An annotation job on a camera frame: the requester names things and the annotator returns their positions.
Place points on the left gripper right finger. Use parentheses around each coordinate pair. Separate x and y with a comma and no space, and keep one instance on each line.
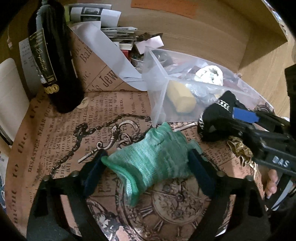
(236,210)

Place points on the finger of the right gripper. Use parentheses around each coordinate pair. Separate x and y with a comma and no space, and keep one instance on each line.
(245,115)

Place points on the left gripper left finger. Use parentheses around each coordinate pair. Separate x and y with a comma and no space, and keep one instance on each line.
(47,220)

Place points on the white patterned fabric bundle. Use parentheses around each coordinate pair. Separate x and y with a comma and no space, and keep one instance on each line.
(210,74)

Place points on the yellow sponge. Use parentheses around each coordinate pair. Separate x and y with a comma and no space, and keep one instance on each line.
(181,97)

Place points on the green knitted cloth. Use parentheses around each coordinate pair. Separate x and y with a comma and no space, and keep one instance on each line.
(161,155)

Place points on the grey knit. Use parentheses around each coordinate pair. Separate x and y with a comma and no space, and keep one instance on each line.
(204,90)

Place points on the right hand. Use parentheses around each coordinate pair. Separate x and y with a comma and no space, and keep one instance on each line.
(271,186)

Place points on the vintage newspaper print mat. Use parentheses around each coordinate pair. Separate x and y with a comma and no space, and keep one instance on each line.
(115,116)

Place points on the clear plastic storage box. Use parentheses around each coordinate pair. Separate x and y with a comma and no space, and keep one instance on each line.
(160,66)

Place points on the cream ceramic mug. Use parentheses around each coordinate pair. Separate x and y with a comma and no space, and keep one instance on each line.
(14,101)

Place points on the orange sticky note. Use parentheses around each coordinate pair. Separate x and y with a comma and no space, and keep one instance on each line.
(178,7)

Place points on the stack of papers and magazines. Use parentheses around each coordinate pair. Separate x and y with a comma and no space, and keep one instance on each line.
(126,39)

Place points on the dark wine bottle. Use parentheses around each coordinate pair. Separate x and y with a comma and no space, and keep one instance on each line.
(49,41)

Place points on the gold chain ornament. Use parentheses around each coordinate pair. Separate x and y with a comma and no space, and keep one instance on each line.
(242,152)

